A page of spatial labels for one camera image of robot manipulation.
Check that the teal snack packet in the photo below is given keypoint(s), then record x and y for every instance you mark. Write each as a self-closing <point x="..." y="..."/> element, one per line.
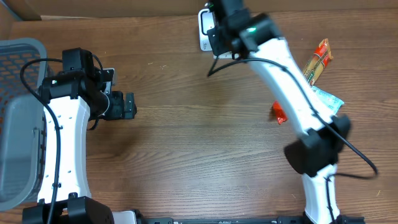
<point x="331" y="101"/>

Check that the cardboard back wall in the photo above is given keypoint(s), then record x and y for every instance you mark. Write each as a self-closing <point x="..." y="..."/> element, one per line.
<point x="35" y="9"/>

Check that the white tube gold cap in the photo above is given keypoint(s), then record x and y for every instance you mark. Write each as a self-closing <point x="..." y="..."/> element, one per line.
<point x="227" y="55"/>

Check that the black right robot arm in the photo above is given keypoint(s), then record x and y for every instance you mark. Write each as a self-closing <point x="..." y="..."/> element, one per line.
<point x="257" y="41"/>

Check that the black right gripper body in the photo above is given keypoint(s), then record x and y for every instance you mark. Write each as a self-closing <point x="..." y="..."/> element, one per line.
<point x="221" y="41"/>

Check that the white barcode scanner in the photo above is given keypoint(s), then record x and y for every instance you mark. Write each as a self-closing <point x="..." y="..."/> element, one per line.
<point x="205" y="23"/>

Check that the grey plastic mesh basket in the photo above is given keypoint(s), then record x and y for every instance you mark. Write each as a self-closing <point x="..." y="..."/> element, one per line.
<point x="22" y="126"/>

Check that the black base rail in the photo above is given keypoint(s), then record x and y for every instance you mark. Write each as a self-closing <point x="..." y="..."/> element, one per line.
<point x="279" y="220"/>

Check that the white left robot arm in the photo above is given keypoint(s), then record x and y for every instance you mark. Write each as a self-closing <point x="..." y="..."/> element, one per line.
<point x="80" y="93"/>

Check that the orange pasta packet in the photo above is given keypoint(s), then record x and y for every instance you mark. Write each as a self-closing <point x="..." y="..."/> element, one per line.
<point x="313" y="69"/>

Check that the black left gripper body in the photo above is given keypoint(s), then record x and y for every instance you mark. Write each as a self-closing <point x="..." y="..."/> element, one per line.
<point x="115" y="108"/>

